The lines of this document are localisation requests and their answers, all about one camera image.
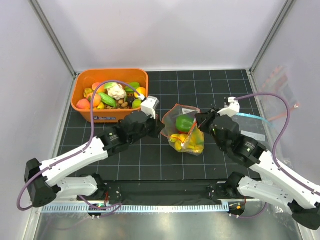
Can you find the orange plastic bin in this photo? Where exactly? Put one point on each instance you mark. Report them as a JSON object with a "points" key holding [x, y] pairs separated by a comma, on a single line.
{"points": [[88, 77]]}

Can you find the peach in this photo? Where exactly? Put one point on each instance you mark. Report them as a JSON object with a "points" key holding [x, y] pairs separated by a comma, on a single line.
{"points": [[98, 87], [83, 104], [94, 100]]}

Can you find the green star fruit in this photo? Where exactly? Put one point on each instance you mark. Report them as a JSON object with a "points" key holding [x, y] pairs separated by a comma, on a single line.
{"points": [[134, 85]]}

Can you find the yellow star fruit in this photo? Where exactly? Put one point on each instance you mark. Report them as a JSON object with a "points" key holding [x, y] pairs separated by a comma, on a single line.
{"points": [[87, 91]]}

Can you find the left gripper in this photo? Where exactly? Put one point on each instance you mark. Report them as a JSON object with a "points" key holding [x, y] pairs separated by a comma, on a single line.
{"points": [[157, 126]]}

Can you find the brown nuts pile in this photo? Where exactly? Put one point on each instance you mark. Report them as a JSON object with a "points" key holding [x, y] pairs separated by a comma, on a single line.
{"points": [[119, 104]]}

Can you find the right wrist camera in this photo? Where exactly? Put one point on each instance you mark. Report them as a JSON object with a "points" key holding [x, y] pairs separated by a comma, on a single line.
{"points": [[231, 108]]}

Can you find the green cucumber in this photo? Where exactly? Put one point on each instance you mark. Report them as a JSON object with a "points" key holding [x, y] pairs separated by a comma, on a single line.
{"points": [[106, 99]]}

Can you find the cauliflower toy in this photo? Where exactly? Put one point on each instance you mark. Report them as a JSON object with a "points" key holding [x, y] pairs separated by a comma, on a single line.
{"points": [[115, 90]]}

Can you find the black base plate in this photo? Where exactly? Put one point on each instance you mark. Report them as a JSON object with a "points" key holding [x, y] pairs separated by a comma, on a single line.
{"points": [[166, 192]]}

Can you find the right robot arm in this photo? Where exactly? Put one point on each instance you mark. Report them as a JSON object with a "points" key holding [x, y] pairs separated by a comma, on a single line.
{"points": [[251, 154]]}

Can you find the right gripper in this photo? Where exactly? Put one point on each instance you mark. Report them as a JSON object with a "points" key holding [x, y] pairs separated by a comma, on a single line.
{"points": [[202, 119]]}

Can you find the red zipper clear bag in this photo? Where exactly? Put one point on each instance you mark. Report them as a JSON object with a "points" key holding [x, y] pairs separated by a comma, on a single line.
{"points": [[170, 117]]}

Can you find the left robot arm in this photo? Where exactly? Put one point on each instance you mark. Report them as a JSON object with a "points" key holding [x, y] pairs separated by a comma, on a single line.
{"points": [[50, 179]]}

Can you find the peach front left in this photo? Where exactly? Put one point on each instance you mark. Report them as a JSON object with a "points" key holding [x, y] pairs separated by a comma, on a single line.
{"points": [[83, 104]]}

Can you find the dark purple fruit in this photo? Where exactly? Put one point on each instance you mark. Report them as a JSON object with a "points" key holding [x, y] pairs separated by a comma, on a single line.
{"points": [[130, 100]]}

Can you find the peach middle left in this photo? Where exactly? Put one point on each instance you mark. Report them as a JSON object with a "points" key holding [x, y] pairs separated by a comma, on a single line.
{"points": [[94, 100]]}

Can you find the green bell pepper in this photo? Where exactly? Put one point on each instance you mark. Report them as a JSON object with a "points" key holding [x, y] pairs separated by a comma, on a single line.
{"points": [[184, 123]]}

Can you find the peach upper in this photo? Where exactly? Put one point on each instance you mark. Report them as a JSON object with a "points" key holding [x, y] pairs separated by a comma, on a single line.
{"points": [[98, 87]]}

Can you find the blue zipper clear bag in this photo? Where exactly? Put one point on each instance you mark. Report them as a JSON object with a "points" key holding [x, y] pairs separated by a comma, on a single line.
{"points": [[255, 127]]}

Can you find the yellow lemon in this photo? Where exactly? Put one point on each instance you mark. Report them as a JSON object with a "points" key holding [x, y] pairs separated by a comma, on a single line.
{"points": [[140, 93]]}

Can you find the green lime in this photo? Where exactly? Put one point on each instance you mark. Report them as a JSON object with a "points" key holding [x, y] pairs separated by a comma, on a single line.
{"points": [[136, 104]]}

